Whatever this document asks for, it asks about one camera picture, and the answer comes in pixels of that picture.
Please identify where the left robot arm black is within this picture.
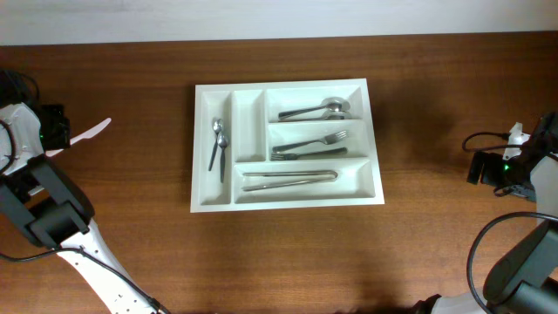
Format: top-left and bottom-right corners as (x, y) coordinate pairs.
(1, 70), (167, 313)

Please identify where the metal fork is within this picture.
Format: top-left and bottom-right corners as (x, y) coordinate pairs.
(270, 147), (348, 161)
(272, 130), (348, 154)

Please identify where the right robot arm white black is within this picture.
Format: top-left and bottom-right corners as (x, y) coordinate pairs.
(411, 112), (557, 314)

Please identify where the large metal spoon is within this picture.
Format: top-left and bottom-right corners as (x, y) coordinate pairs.
(277, 97), (350, 120)
(282, 111), (352, 123)

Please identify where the small teaspoon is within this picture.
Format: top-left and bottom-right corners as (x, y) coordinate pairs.
(208, 119), (224, 171)
(217, 132), (230, 183)

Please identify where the metal knife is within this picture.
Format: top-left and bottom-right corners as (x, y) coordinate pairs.
(242, 177), (337, 192)
(243, 170), (338, 180)

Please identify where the white plastic knife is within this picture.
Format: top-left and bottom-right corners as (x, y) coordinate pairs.
(45, 118), (112, 157)

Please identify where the white plastic cutlery tray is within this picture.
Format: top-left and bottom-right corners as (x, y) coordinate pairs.
(191, 78), (384, 213)

